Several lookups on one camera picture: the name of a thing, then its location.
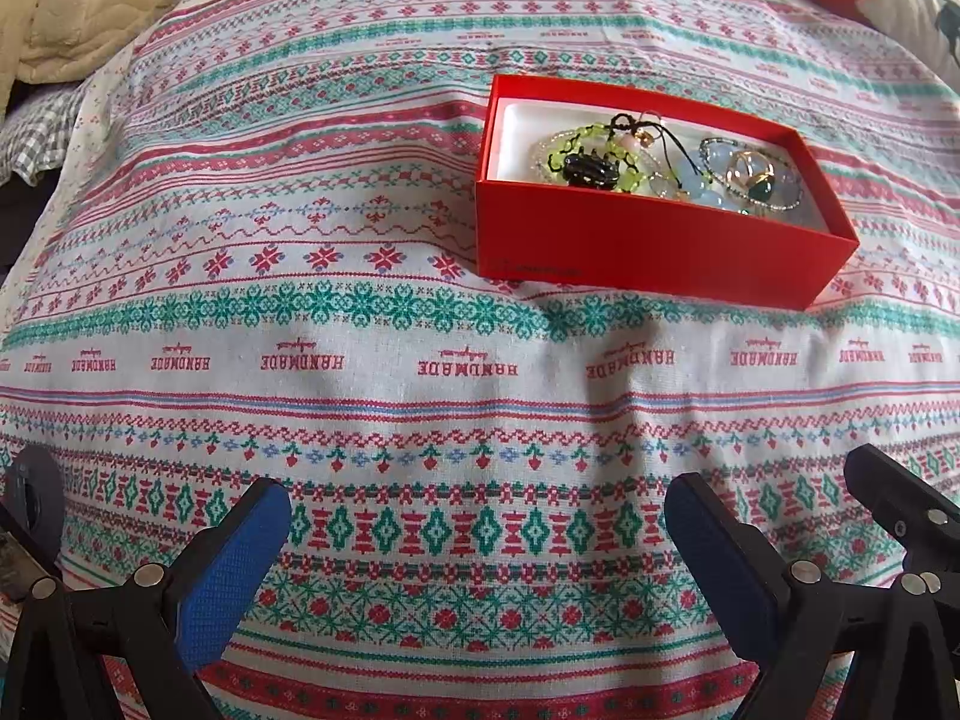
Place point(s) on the beige quilted blanket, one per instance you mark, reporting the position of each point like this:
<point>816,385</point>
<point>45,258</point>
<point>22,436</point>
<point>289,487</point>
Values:
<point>112,0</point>

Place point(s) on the deer print pillow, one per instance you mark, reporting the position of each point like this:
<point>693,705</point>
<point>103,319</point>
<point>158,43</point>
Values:
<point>915,22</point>

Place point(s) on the black stone pendant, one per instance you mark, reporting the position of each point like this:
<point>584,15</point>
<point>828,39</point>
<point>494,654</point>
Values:
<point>589,169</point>

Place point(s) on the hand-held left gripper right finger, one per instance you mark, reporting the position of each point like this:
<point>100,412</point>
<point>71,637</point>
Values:
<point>720,570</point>

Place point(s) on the black round device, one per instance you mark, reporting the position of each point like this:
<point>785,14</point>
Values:
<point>34,502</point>

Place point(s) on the grey checkered cloth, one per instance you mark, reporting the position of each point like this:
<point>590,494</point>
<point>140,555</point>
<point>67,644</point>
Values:
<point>37,135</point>

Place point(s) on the red jewelry box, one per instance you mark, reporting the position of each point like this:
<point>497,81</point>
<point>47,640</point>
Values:
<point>637,240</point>

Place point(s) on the patterned knit-print blanket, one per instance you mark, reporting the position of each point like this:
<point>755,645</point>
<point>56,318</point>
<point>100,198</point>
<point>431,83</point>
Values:
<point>300,277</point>

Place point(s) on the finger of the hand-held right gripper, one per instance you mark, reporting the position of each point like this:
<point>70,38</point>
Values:
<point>900,502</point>

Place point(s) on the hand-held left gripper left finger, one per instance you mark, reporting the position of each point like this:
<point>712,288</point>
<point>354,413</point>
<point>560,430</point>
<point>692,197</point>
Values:
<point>225,585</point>

